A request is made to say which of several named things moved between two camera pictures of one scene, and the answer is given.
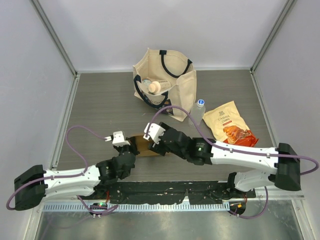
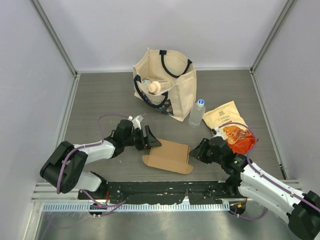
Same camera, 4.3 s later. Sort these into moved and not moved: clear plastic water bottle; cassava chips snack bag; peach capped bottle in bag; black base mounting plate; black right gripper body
Moved: black right gripper body
Not moved: cassava chips snack bag; peach capped bottle in bag; clear plastic water bottle; black base mounting plate
